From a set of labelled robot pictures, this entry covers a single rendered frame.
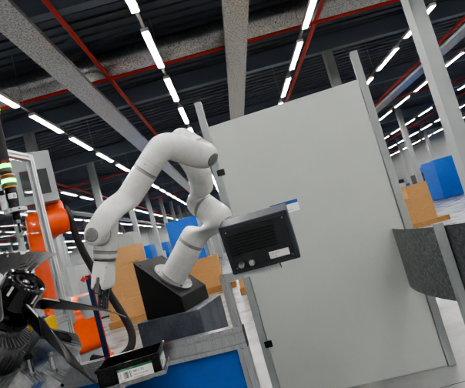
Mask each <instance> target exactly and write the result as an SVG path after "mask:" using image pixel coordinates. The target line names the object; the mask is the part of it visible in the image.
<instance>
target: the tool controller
mask: <svg viewBox="0 0 465 388"><path fill-rule="evenodd" d="M219 234H220V236H221V239H222V243H223V245H224V248H225V251H226V255H227V257H228V260H229V264H230V266H231V269H232V273H233V275H236V274H240V273H244V272H248V271H251V270H254V269H259V268H263V267H265V266H271V265H274V264H277V263H282V262H285V261H289V260H291V259H297V258H299V257H300V252H299V246H298V243H297V240H296V236H295V233H294V230H293V225H292V223H291V220H290V217H289V212H288V209H287V207H286V204H285V203H283V204H280V205H277V206H272V207H269V208H266V209H261V210H259V211H255V212H251V213H248V214H245V215H242V216H237V217H234V218H231V219H226V220H223V221H222V222H221V224H220V226H219Z"/></svg>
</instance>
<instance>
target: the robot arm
mask: <svg viewBox="0 0 465 388"><path fill-rule="evenodd" d="M218 155H219V154H218V151H217V149H216V147H215V146H214V145H213V144H212V143H211V142H209V141H207V140H205V139H204V138H202V137H200V136H199V135H197V134H195V133H194V132H192V131H190V130H188V129H184V128H179V129H176V130H174V131H173V132H172V133H171V132H167V133H162V134H158V135H156V136H154V137H153V138H152V139H151V140H150V141H149V142H148V144H147V145H146V147H145V148H144V149H143V151H142V153H141V155H140V156H139V158H138V159H137V161H136V162H135V165H134V166H133V167H132V169H131V171H130V172H129V174H128V175H127V177H126V178H125V181H124V182H123V184H122V185H121V187H120V188H119V190H118V191H117V192H116V193H114V194H113V195H111V196H110V197H109V198H107V199H106V200H105V201H104V202H103V203H102V204H101V205H100V207H99V208H97V210H96V211H95V213H94V214H93V216H92V218H91V219H90V220H89V223H88V224H87V226H86V228H85V231H84V240H85V241H86V242H87V243H88V244H89V245H91V246H93V258H96V259H94V263H93V267H92V279H91V289H95V294H98V298H99V299H98V307H99V308H103V309H108V308H109V293H110V290H111V289H112V287H113V286H114V285H115V261H116V259H114V258H117V257H118V238H119V220H120V219H121V218H122V217H123V216H124V215H125V214H126V213H127V212H128V211H130V210H132V209H134V208H135V207H136V206H138V205H139V204H140V202H141V201H142V200H143V198H144V197H145V195H146V193H147V192H148V191H149V189H150V187H151V186H152V184H153V183H154V181H155V180H156V178H157V176H158V175H159V173H160V172H161V170H162V168H163V166H164V165H165V164H166V162H167V161H169V160H170V161H173V162H178V163H179V164H180V165H181V167H182V169H183V170H184V172H185V173H186V175H187V177H188V180H189V184H190V194H189V196H188V199H187V200H186V205H187V208H188V210H189V211H190V212H191V213H192V214H193V215H194V216H195V217H196V218H198V219H200V220H201V221H202V222H204V223H203V225H202V226H201V227H197V226H187V227H186V228H184V230H183V231H182V233H181V235H180V237H179V239H178V240H177V242H176V244H175V246H174V248H173V250H172V252H171V254H170V256H169V258H168V260H167V261H166V264H165V265H163V264H161V265H157V266H156V267H155V269H154V272H155V274H156V275H157V276H158V277H159V278H160V279H161V280H162V281H163V282H164V283H167V284H168V285H170V286H173V287H175V288H177V289H190V288H191V286H192V281H191V279H190V278H189V277H188V276H189V274H190V272H191V270H192V268H193V266H194V265H195V263H196V260H197V259H198V257H199V254H200V253H201V252H202V249H203V247H204V245H205V244H206V242H207V241H208V239H209V238H210V237H212V236H214V235H215V234H217V233H219V226H220V224H221V222H222V221H223V220H226V219H231V218H232V217H233V214H232V212H231V210H230V209H229V208H228V207H227V206H226V205H224V204H223V203H221V202H220V201H219V200H218V199H216V198H214V197H213V196H211V195H210V193H211V191H212V189H213V179H212V172H211V169H210V167H211V166H213V165H214V164H215V163H216V161H217V159H218Z"/></svg>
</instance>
